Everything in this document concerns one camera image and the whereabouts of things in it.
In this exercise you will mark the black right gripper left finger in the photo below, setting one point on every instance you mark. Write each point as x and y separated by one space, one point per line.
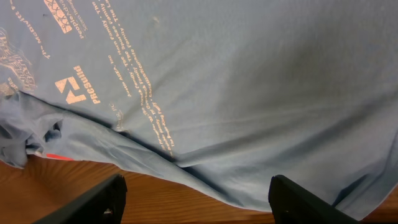
102 204

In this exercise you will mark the light blue printed t-shirt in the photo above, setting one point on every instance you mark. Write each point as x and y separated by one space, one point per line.
219 96

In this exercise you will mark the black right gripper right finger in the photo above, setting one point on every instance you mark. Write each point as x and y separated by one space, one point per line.
292 204

